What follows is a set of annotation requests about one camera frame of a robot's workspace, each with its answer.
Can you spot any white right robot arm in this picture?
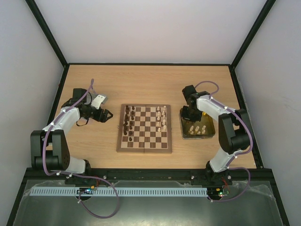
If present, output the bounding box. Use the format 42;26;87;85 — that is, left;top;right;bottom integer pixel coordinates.
180;85;253;185

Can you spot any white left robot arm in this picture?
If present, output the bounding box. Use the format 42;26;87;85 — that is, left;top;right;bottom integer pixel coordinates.
30;88;113;176

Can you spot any wooden chess board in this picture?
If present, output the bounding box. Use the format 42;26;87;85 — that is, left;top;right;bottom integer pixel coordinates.
116;104;172;154

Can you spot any gold metal tin tray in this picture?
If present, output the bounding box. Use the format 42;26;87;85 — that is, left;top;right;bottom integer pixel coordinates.
179;108;215;140

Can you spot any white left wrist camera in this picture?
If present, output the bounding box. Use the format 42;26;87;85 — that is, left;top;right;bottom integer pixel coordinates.
91;94;108;110

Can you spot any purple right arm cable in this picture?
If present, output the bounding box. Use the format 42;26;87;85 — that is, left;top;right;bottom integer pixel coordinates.
194;81;254;203

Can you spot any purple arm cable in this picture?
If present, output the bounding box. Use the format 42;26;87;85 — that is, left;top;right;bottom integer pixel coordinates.
194;81;254;203
43;79;120;218

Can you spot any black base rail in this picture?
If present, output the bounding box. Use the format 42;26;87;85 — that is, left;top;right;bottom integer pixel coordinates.
23;167;275;186

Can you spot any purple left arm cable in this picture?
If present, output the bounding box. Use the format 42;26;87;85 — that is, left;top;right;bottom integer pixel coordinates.
43;79;120;218

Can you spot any slotted white cable duct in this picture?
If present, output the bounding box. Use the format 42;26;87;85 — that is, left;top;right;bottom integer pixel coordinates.
30;187;207;197

